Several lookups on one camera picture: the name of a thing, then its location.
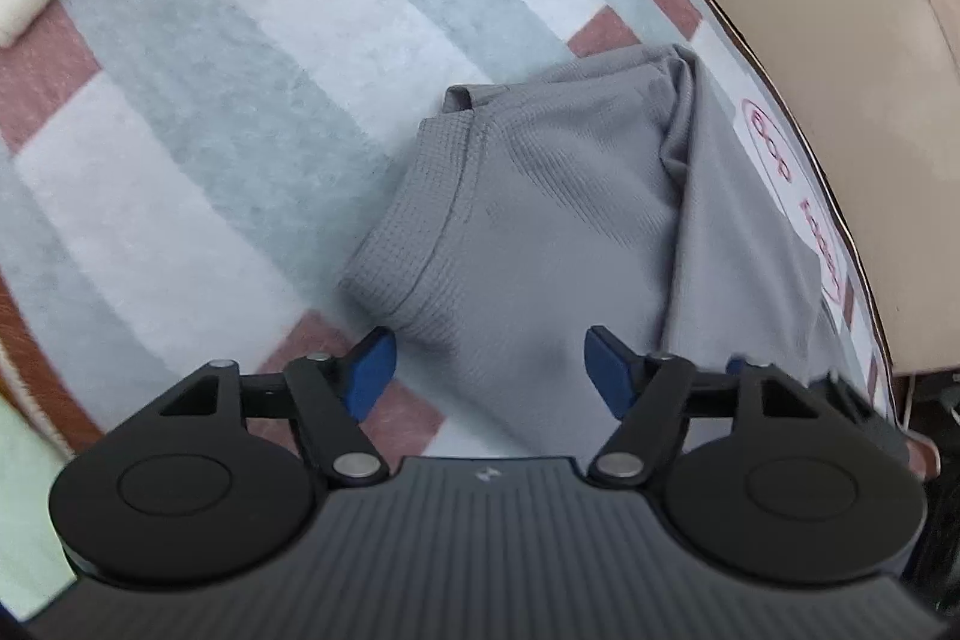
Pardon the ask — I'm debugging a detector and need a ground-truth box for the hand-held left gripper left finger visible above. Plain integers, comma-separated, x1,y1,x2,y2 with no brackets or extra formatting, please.
154,325,397,489

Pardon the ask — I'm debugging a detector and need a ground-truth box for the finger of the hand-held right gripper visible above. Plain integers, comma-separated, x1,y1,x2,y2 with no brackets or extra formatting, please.
810,370,882,442

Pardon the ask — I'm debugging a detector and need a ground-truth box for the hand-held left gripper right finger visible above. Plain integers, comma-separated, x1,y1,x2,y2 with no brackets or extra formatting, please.
583,325,826,489

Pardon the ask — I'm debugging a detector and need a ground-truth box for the grey shirt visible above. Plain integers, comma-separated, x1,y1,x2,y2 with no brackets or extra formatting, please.
339,42,912,461

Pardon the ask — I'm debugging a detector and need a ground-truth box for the checkered rug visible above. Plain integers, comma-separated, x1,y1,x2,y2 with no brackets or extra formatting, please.
0,0,897,461

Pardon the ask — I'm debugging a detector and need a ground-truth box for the light green cloth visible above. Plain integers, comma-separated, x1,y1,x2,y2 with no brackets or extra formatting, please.
0,377,76,618

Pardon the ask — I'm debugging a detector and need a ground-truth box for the beige sofa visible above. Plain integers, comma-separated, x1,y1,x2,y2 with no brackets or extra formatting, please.
577,0,960,378

